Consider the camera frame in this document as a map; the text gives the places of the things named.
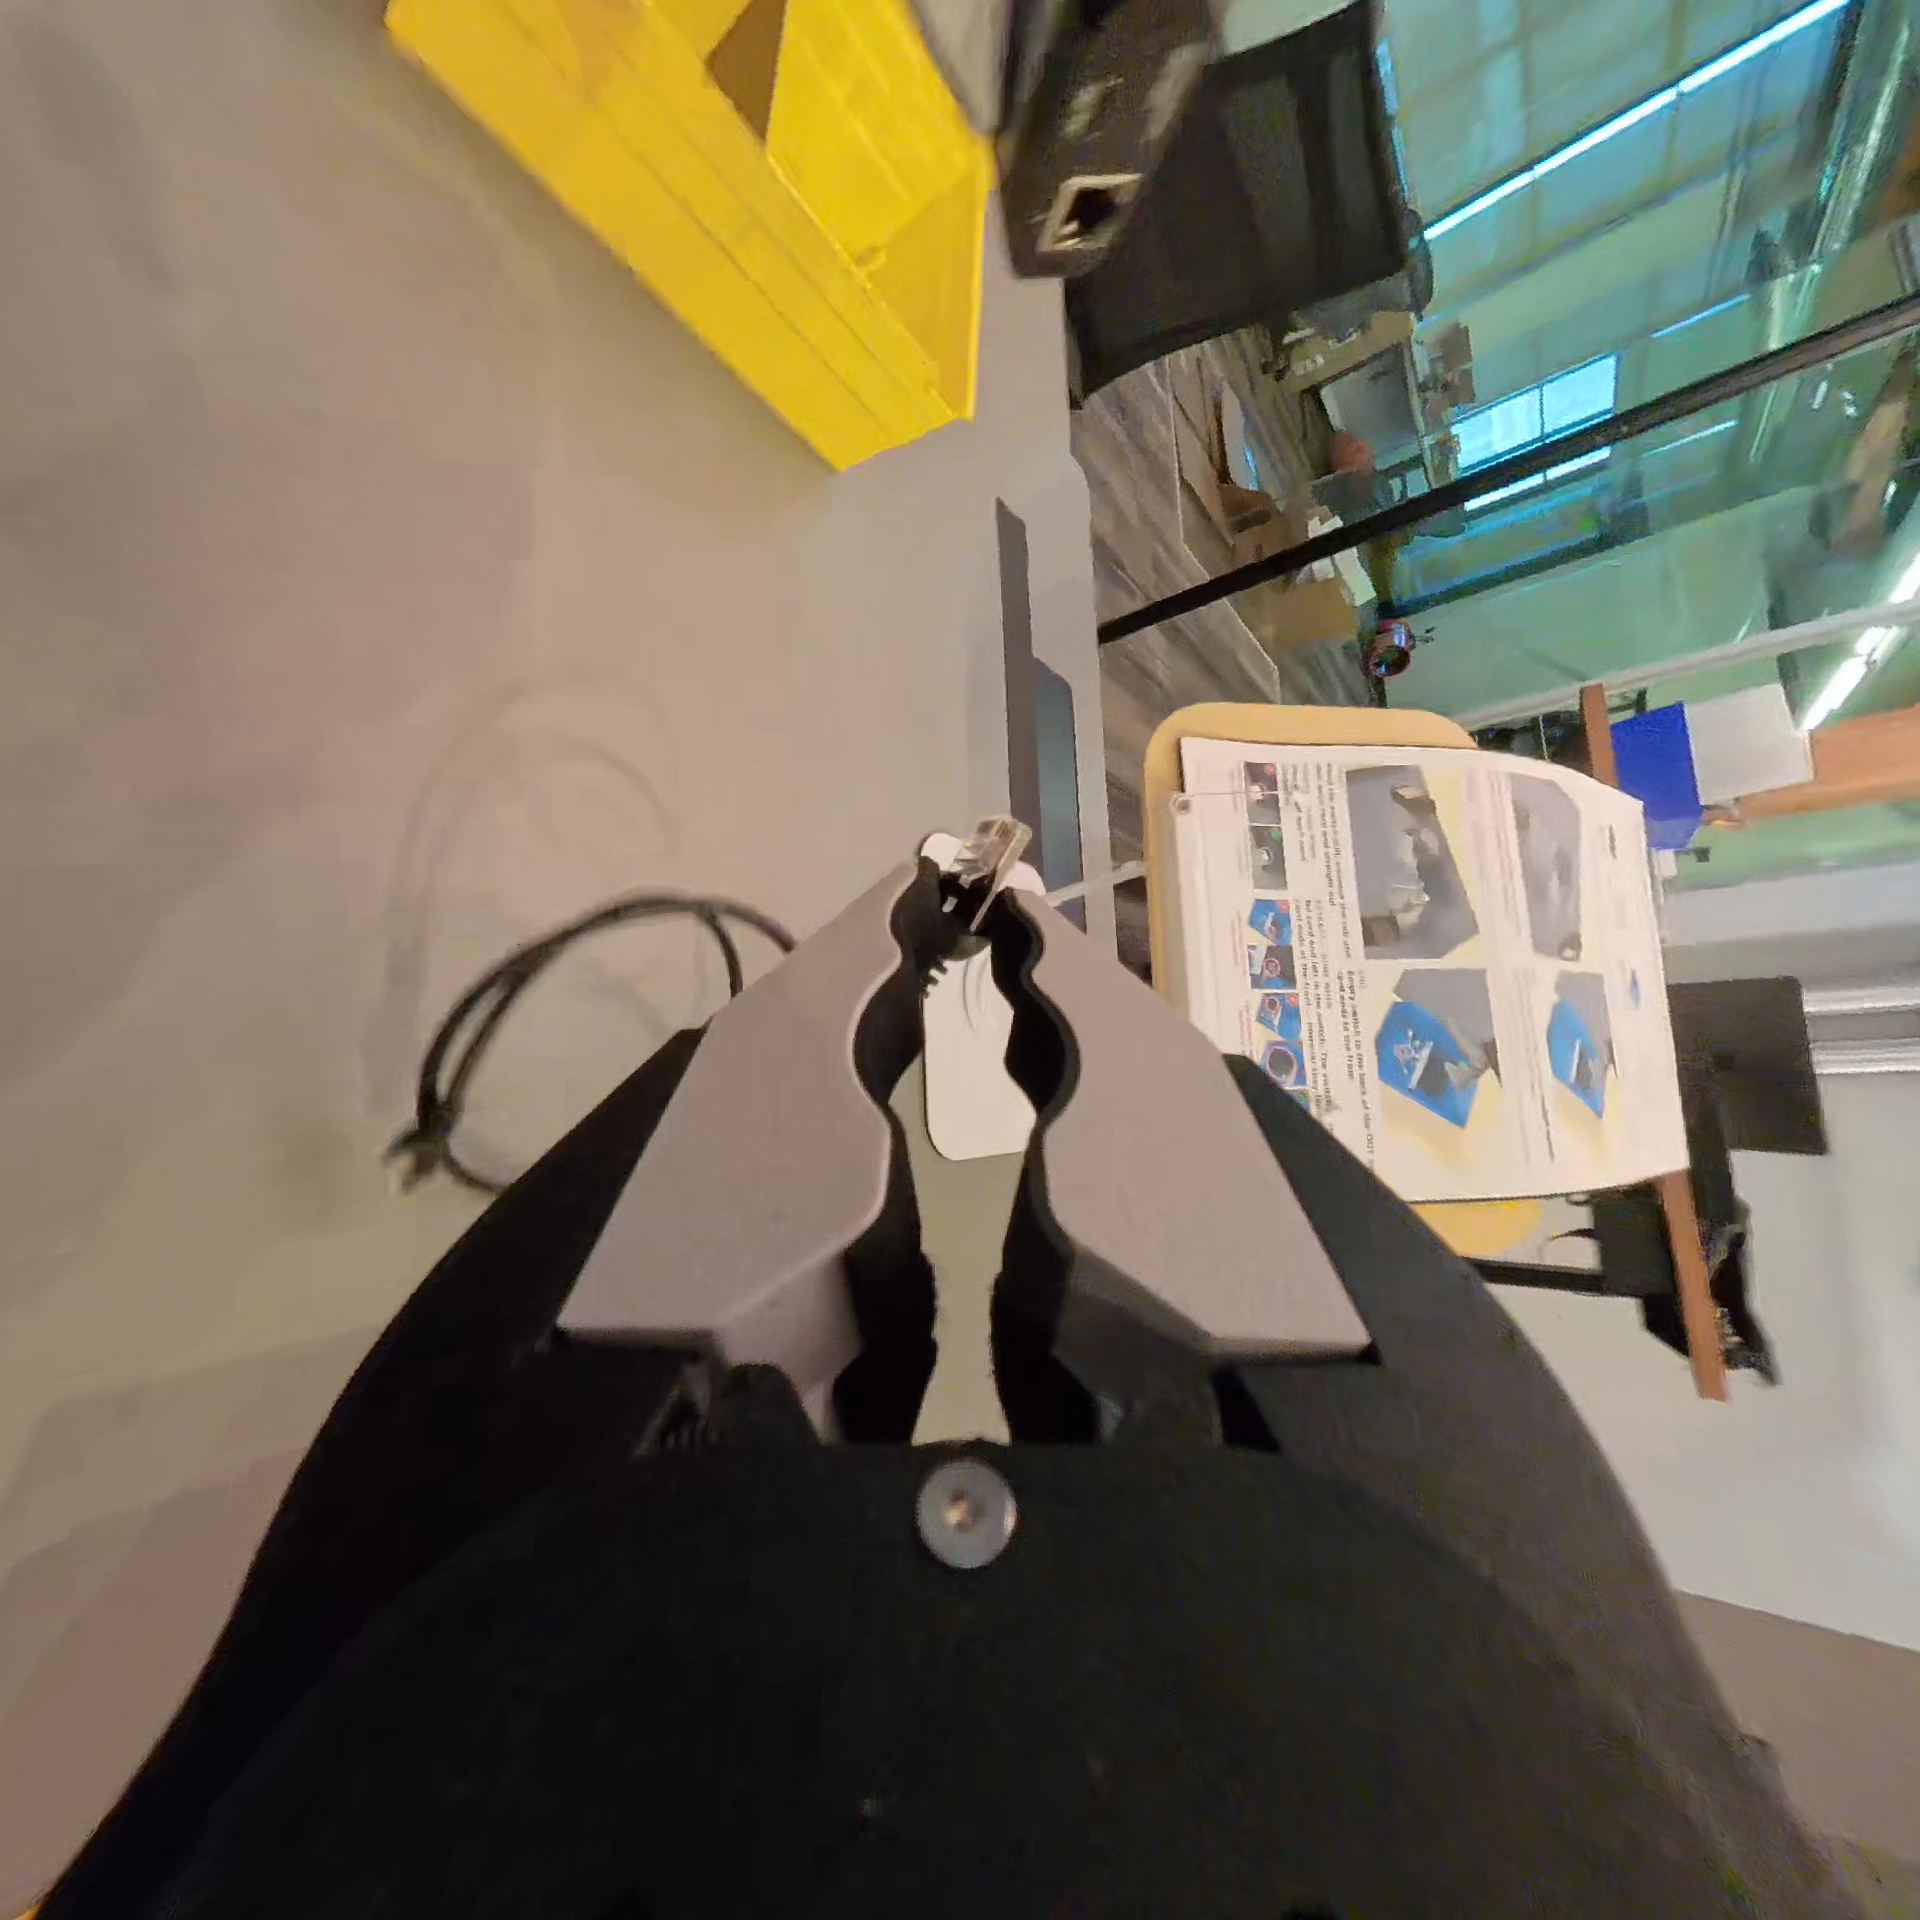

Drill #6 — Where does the black ethernet adapter box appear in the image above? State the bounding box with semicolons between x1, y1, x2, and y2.
998;0;1225;283

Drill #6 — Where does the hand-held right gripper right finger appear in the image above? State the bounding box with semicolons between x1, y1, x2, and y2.
991;884;1374;1450

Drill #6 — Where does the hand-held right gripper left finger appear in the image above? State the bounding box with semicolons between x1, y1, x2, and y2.
555;865;942;1450

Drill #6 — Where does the black office chair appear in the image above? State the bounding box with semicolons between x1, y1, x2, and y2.
1063;0;1425;404

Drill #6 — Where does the light wooden side table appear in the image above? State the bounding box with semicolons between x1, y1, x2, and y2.
1144;702;1555;1255

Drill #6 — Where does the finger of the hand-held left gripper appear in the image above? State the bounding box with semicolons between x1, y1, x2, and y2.
912;0;1051;137

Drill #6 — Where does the wooden beam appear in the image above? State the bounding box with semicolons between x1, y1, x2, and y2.
1703;702;1920;828

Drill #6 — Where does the black square panel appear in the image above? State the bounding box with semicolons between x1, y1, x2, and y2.
1663;975;1830;1157

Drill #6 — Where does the black ethernet cable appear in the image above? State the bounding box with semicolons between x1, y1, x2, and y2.
383;813;1041;1194

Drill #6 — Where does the black metal pole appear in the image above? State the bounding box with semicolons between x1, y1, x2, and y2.
1095;293;1920;647

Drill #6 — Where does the metal rail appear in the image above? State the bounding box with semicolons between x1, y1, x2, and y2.
1809;1002;1920;1077

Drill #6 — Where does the printed instruction sheet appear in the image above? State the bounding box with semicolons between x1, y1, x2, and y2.
1172;737;1695;1206

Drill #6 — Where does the blue box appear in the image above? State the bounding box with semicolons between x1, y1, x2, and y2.
1609;702;1707;829

